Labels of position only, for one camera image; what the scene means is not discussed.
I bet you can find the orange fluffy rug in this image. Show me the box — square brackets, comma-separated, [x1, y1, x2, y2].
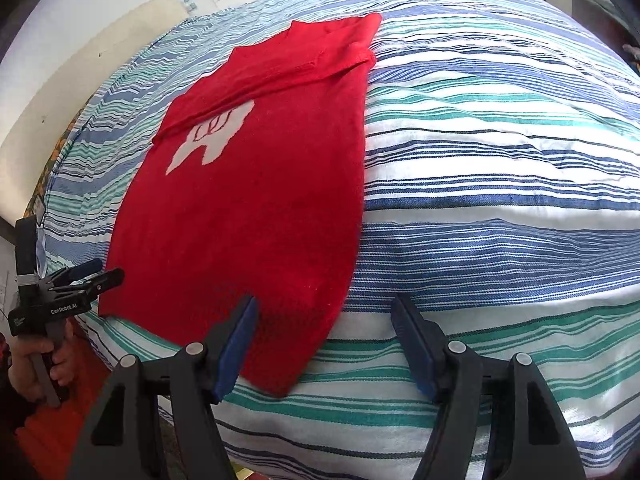
[15, 320, 173, 480]

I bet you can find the orange green floral sheet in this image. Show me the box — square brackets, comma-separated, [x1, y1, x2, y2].
[30, 110, 81, 217]

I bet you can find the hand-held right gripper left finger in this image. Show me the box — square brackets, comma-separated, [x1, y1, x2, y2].
[67, 295, 260, 480]

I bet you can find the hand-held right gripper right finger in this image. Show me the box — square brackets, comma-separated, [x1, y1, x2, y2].
[390, 295, 586, 480]

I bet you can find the person's left hand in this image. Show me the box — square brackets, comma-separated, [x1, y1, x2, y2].
[9, 325, 77, 402]

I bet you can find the red knit sweater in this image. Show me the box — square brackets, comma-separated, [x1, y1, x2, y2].
[98, 12, 383, 397]

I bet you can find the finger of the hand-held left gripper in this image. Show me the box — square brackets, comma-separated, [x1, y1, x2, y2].
[51, 268, 125, 306]
[46, 258, 101, 289]

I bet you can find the beige headboard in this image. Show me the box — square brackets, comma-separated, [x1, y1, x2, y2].
[0, 0, 188, 226]

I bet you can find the blue green striped blanket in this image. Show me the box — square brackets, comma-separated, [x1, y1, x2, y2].
[37, 0, 640, 480]

